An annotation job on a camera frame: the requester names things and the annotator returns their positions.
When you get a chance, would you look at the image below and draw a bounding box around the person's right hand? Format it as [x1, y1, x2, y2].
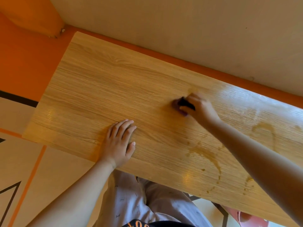
[179, 93, 223, 130]

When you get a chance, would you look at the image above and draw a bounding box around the person's left hand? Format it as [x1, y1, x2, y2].
[99, 119, 138, 170]

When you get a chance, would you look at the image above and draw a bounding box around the purple cleaning cloth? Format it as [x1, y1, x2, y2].
[171, 96, 196, 117]

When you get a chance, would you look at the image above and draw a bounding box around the person's right forearm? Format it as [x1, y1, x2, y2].
[206, 120, 303, 226]

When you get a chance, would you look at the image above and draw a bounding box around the person's left forearm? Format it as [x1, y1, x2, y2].
[26, 159, 116, 227]

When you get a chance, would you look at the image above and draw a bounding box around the wooden table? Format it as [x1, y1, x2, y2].
[22, 31, 303, 227]

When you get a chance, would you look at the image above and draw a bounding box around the black orange printed t-shirt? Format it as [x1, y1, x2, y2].
[122, 219, 196, 227]

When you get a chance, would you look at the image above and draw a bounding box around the pink plastic bucket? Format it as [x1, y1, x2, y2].
[222, 205, 270, 227]

